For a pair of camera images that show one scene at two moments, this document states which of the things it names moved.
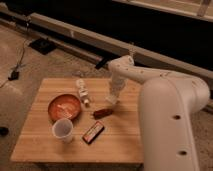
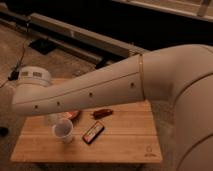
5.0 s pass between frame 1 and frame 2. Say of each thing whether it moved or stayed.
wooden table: stayed
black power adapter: stayed
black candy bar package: stayed
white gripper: moved
